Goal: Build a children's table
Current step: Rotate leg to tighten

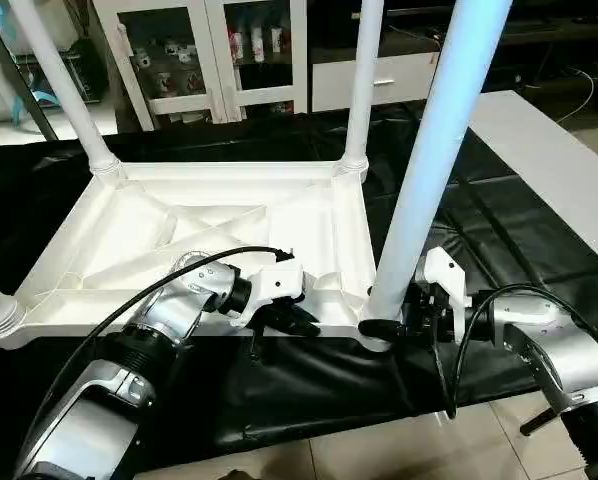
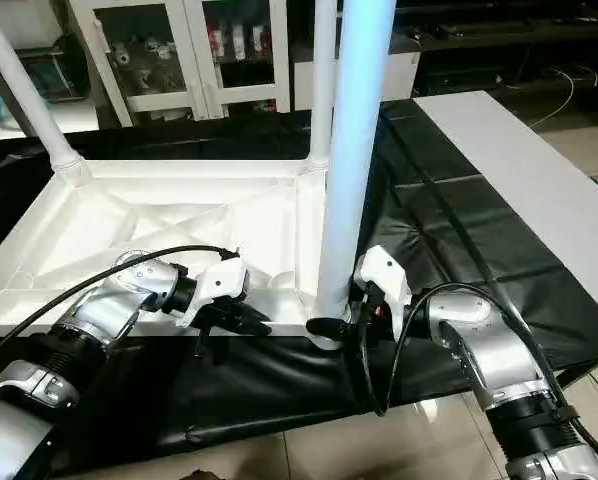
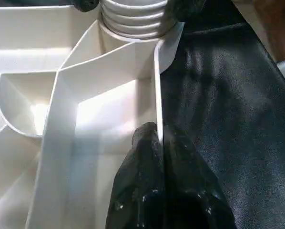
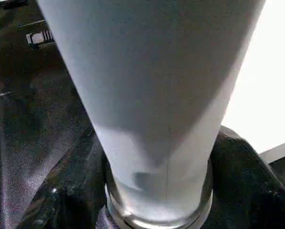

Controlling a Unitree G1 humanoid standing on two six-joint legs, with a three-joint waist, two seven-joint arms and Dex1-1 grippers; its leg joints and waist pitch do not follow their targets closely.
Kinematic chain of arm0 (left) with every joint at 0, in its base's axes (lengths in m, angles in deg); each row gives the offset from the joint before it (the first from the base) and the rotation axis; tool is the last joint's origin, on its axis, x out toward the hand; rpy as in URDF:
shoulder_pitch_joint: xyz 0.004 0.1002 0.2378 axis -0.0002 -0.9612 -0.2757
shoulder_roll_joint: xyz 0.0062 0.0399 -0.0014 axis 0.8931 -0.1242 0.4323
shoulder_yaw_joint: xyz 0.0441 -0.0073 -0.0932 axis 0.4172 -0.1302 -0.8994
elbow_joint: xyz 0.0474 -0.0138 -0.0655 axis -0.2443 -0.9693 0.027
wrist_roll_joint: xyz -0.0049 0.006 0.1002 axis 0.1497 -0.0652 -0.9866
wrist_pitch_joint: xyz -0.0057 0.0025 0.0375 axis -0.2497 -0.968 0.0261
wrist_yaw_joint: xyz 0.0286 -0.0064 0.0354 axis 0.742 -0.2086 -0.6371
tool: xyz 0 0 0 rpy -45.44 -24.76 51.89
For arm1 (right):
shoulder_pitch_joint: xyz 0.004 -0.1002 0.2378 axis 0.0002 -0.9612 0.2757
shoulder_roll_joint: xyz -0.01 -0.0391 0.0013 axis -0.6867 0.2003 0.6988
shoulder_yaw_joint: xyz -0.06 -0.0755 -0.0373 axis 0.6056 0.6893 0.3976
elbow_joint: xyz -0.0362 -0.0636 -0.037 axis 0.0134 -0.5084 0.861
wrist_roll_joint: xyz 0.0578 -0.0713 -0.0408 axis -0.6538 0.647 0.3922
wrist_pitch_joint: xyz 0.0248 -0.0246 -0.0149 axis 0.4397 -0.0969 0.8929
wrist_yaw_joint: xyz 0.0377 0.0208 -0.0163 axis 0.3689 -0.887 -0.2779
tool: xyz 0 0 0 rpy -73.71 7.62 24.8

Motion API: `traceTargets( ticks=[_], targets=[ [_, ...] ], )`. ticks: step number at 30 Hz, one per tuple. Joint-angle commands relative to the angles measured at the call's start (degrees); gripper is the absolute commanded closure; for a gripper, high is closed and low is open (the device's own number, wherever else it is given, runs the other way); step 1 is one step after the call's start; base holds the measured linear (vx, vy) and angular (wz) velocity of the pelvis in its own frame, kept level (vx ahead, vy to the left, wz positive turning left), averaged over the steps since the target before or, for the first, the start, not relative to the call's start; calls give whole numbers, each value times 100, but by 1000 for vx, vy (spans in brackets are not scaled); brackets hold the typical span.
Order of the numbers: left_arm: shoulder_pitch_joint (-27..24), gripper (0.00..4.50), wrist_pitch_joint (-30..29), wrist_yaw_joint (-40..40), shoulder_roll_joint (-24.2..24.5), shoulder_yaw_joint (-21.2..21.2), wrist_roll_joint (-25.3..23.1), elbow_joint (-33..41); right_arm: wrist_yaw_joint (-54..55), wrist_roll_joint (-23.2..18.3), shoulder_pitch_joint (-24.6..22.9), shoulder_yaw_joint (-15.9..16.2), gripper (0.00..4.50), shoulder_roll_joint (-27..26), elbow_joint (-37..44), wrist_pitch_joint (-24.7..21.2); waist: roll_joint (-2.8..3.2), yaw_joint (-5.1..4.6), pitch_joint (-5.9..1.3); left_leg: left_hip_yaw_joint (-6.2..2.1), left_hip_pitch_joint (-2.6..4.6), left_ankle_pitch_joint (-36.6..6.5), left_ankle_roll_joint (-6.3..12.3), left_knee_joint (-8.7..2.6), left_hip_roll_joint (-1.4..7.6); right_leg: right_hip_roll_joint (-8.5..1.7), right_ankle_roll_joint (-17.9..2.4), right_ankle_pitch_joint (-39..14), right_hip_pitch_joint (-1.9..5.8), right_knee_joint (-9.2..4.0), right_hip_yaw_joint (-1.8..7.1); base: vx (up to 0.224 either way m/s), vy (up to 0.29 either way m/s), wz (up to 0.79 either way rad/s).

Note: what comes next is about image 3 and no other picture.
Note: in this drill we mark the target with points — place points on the white plastic table top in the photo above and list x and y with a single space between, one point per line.
85 95

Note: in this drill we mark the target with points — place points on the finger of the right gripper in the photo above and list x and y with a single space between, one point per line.
185 8
86 5

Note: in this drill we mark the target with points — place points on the white plastic table leg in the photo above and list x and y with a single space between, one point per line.
135 19

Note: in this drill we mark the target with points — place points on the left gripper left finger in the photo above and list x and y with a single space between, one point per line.
135 186

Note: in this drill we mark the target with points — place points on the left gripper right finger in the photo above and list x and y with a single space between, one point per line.
192 186

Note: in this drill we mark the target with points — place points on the black work mat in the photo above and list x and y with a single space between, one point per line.
238 119

